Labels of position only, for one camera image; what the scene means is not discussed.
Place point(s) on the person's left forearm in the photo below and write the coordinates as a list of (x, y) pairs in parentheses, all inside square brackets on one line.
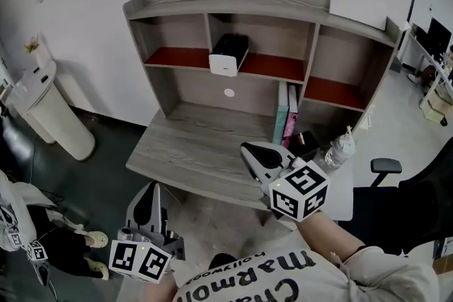
[(163, 290)]

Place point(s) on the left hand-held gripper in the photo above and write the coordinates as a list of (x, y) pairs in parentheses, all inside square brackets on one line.
[(139, 260)]

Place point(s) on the person's white printed shirt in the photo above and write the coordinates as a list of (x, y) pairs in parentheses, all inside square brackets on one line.
[(269, 279)]

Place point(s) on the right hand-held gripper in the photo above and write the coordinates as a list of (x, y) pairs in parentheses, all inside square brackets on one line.
[(299, 192)]

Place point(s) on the white round pedestal table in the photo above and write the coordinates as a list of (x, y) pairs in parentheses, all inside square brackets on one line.
[(67, 127)]

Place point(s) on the white box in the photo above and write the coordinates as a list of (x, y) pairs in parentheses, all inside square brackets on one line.
[(223, 63)]

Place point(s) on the person's dark shoe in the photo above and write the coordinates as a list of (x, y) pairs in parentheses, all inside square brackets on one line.
[(226, 261)]

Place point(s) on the clear water bottle with straw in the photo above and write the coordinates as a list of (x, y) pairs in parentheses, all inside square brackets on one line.
[(338, 152)]

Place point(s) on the red and white pen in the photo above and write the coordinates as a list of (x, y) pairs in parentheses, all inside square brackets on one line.
[(301, 138)]

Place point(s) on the brown cardboard box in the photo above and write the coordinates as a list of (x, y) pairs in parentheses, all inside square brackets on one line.
[(444, 265)]

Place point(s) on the black office chair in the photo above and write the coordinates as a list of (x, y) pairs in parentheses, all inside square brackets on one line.
[(417, 208)]

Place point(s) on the white office table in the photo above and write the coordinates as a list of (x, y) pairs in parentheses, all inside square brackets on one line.
[(414, 42)]

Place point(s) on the black computer monitor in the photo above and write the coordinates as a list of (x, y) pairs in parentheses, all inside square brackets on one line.
[(439, 37)]

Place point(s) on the white vase with flowers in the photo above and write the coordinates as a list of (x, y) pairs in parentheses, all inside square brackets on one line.
[(44, 56)]

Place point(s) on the wooden shelf unit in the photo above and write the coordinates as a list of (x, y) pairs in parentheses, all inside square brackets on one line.
[(191, 88)]

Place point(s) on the pink book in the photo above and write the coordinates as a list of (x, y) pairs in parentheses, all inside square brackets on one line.
[(291, 123)]

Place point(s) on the black pen holder box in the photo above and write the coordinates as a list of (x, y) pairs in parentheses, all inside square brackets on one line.
[(308, 146)]

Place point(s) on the person's right forearm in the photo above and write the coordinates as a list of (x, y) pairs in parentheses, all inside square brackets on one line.
[(325, 237)]

